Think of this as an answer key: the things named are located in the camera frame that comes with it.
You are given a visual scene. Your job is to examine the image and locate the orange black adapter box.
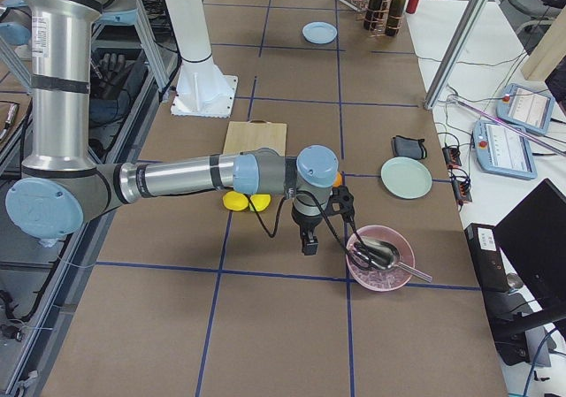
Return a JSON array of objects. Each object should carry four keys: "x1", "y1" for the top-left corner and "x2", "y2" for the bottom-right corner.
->
[{"x1": 442, "y1": 146, "x2": 462, "y2": 169}]

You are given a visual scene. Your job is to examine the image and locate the dark wine bottle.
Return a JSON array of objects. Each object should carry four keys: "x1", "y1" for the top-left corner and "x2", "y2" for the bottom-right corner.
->
[
  {"x1": 385, "y1": 0, "x2": 406, "y2": 37},
  {"x1": 363, "y1": 0, "x2": 383, "y2": 31}
]

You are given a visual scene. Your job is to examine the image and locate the teach pendant near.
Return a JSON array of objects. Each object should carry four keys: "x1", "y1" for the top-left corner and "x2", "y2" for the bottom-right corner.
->
[{"x1": 472, "y1": 119, "x2": 537, "y2": 179}]

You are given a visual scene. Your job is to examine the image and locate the aluminium frame post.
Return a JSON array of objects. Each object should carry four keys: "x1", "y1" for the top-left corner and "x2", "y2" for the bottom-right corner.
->
[{"x1": 424, "y1": 0, "x2": 488, "y2": 110}]

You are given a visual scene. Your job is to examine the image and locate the copper wire bottle rack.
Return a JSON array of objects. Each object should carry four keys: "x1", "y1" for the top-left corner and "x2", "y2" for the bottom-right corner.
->
[{"x1": 360, "y1": 0, "x2": 406, "y2": 37}]

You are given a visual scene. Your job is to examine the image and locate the yellow lemon left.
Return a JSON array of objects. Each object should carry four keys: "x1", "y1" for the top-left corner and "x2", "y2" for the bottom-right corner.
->
[{"x1": 222, "y1": 191, "x2": 249, "y2": 211}]

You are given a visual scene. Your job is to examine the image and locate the pink rod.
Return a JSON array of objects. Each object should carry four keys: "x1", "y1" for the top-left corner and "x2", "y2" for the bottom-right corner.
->
[{"x1": 452, "y1": 97, "x2": 565, "y2": 157}]

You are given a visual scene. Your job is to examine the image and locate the dark wine bottle front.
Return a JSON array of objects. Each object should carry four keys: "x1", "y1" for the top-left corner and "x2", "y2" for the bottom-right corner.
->
[{"x1": 385, "y1": 0, "x2": 406, "y2": 37}]

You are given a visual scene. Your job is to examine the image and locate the teach pendant far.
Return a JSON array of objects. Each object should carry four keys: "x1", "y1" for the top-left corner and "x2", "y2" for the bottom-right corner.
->
[{"x1": 496, "y1": 83, "x2": 555, "y2": 136}]

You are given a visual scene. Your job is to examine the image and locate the dark wine bottle back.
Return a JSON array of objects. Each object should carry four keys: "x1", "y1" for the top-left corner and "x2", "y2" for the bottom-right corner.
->
[{"x1": 363, "y1": 0, "x2": 383, "y2": 31}]

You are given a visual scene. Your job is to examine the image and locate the green plate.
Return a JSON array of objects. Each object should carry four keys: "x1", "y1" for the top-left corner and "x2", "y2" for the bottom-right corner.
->
[{"x1": 380, "y1": 157, "x2": 432, "y2": 199}]

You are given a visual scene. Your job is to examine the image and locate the yellow lemon right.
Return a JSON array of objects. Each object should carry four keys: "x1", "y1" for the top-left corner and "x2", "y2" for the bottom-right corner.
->
[{"x1": 249, "y1": 194, "x2": 272, "y2": 212}]

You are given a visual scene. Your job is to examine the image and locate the black monitor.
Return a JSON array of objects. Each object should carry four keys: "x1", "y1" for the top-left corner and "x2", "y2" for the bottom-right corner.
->
[{"x1": 493, "y1": 179, "x2": 565, "y2": 308}]

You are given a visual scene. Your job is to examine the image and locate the dark grey folded cloth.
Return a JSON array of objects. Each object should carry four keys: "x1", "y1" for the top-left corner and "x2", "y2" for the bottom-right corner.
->
[{"x1": 392, "y1": 135, "x2": 427, "y2": 160}]

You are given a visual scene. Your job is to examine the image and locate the metal scoop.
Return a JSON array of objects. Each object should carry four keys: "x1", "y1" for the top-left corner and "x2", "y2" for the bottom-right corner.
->
[{"x1": 354, "y1": 238, "x2": 432, "y2": 283}]

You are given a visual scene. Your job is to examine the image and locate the black computer box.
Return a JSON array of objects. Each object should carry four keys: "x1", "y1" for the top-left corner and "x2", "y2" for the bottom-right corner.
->
[{"x1": 465, "y1": 223, "x2": 565, "y2": 367}]

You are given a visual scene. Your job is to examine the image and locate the pink bowl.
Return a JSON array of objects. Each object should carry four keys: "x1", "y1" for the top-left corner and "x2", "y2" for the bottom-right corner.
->
[{"x1": 346, "y1": 225, "x2": 415, "y2": 292}]

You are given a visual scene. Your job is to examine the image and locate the light blue plate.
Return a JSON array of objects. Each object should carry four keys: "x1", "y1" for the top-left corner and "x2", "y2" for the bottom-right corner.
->
[{"x1": 302, "y1": 21, "x2": 338, "y2": 45}]

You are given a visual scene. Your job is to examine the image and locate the wooden cutting board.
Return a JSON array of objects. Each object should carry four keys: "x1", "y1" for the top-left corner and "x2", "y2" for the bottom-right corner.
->
[{"x1": 222, "y1": 121, "x2": 287, "y2": 156}]

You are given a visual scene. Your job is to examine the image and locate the yellow lemon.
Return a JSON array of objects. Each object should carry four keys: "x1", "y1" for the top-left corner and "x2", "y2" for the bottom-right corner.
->
[
  {"x1": 249, "y1": 194, "x2": 272, "y2": 212},
  {"x1": 222, "y1": 191, "x2": 249, "y2": 211}
]

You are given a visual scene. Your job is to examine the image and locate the teach pendant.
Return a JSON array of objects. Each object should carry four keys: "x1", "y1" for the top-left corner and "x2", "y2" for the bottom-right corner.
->
[
  {"x1": 472, "y1": 119, "x2": 537, "y2": 179},
  {"x1": 496, "y1": 83, "x2": 555, "y2": 136}
]

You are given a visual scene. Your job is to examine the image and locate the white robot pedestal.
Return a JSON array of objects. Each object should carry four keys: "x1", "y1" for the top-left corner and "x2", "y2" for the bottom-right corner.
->
[{"x1": 165, "y1": 0, "x2": 238, "y2": 118}]

